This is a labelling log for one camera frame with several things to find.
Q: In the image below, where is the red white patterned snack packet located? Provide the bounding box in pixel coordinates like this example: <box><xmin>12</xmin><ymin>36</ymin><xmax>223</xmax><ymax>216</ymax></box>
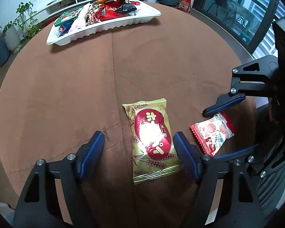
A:
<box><xmin>190</xmin><ymin>112</ymin><xmax>235</xmax><ymax>157</ymax></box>

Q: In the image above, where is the gold red snack packet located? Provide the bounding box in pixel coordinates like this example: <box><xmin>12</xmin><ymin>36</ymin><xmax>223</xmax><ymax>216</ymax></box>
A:
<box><xmin>122</xmin><ymin>98</ymin><xmax>182</xmax><ymax>185</ymax></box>

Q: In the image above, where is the black snack packet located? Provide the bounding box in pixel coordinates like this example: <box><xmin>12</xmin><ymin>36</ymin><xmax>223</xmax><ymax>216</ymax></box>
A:
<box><xmin>115</xmin><ymin>3</ymin><xmax>137</xmax><ymax>14</ymax></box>

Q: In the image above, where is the red bag on floor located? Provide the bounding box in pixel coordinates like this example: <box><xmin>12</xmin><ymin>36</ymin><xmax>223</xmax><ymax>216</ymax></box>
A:
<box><xmin>177</xmin><ymin>0</ymin><xmax>192</xmax><ymax>13</ymax></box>

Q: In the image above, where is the green snack packet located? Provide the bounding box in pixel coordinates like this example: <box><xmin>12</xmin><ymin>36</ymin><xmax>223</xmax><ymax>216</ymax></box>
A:
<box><xmin>54</xmin><ymin>10</ymin><xmax>80</xmax><ymax>27</ymax></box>

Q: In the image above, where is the white plastic tray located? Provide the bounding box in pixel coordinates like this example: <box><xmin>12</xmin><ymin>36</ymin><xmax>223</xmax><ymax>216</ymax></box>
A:
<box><xmin>46</xmin><ymin>0</ymin><xmax>162</xmax><ymax>46</ymax></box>

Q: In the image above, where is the plant in white pot left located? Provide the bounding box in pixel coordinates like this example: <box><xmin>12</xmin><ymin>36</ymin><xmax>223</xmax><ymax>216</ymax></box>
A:
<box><xmin>2</xmin><ymin>1</ymin><xmax>41</xmax><ymax>54</ymax></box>

